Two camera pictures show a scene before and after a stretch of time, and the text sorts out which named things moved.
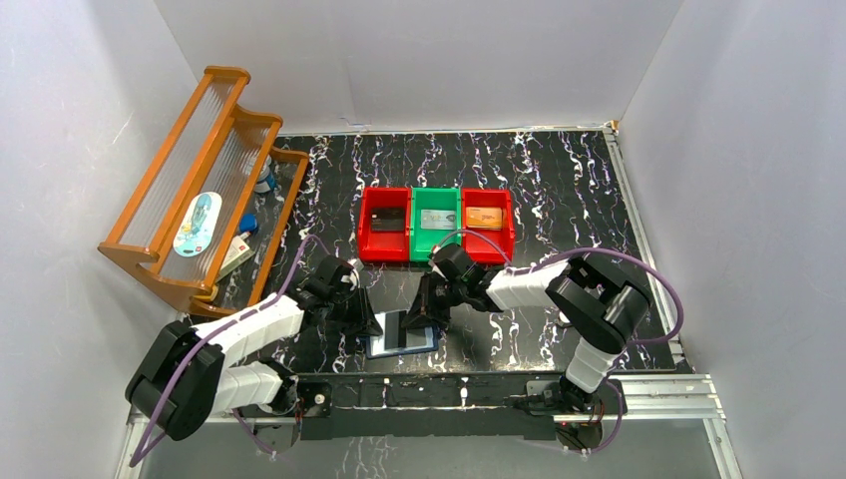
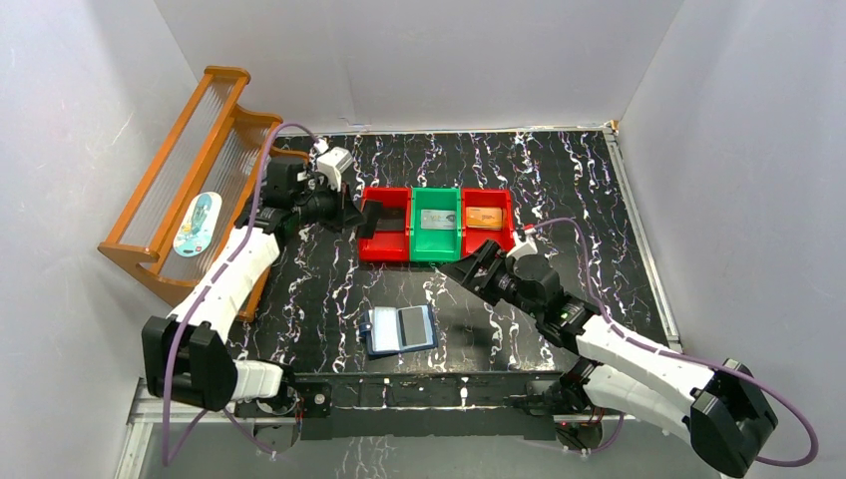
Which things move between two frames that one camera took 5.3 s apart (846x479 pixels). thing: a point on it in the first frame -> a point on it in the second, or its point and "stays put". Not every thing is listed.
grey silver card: (438, 219) stays put
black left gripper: (356, 306) -> (350, 213)
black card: (387, 219) stays put
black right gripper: (424, 312) -> (487, 254)
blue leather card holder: (418, 340) stays put
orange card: (484, 218) stays put
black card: (395, 333) -> (372, 210)
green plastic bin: (435, 220) stays put
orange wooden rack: (209, 210) stays put
